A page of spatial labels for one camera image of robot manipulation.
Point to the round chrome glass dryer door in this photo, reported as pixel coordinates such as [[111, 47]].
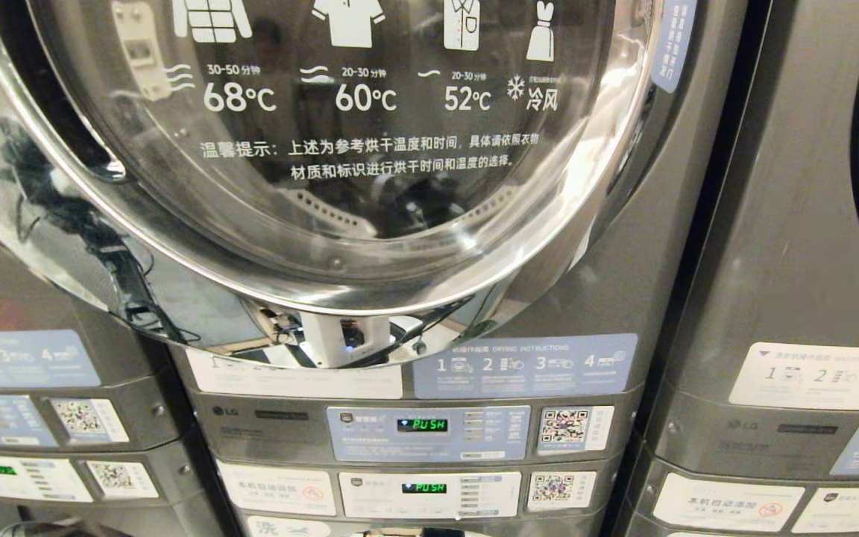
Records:
[[370, 246]]

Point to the grey dryer with chrome door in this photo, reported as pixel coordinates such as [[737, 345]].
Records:
[[623, 283]]

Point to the blue instruction label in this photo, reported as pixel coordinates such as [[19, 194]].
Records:
[[526, 365], [19, 359]]

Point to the white instruction label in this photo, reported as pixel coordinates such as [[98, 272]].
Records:
[[295, 382], [817, 377]]

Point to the white code sticker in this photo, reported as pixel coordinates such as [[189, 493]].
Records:
[[90, 420], [560, 490], [575, 429], [122, 479]]

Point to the white control panel with display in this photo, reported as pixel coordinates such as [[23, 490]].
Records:
[[847, 511], [27, 477], [370, 500]]

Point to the white warning label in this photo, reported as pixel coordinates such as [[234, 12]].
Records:
[[728, 502], [273, 488]]

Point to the grey washing machine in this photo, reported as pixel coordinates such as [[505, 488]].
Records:
[[198, 514], [642, 492], [608, 485]]

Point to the white washer label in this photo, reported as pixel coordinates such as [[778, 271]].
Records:
[[288, 527]]

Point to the narrow blue door label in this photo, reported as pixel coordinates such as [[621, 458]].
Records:
[[674, 41]]

